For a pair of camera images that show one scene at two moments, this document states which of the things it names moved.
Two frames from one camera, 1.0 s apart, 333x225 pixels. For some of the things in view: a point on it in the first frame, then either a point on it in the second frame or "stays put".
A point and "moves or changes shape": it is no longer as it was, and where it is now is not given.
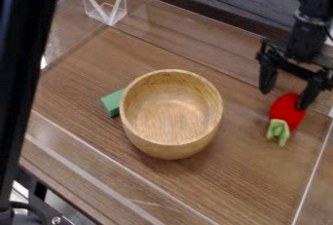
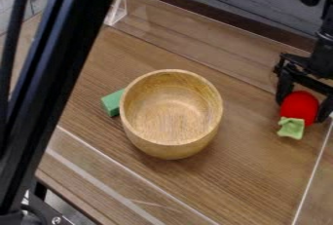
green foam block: (113, 101) stays put
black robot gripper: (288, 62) → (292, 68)
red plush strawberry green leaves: (287, 117) moves or changes shape
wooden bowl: (170, 112) stays put
